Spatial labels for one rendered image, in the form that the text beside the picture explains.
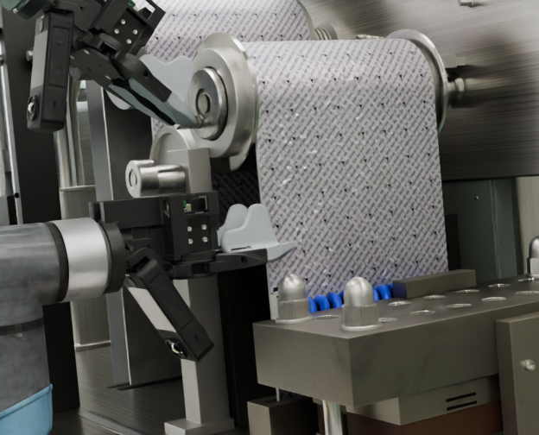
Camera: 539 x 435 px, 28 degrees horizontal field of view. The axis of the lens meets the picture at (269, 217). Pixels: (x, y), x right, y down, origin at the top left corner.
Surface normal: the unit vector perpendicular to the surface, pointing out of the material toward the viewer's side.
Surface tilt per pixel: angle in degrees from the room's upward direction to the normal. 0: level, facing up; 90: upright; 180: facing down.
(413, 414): 90
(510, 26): 90
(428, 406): 90
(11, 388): 90
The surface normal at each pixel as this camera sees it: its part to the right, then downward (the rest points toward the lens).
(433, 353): 0.51, 0.00
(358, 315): -0.48, 0.09
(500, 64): -0.85, 0.11
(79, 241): 0.41, -0.47
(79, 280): 0.50, 0.47
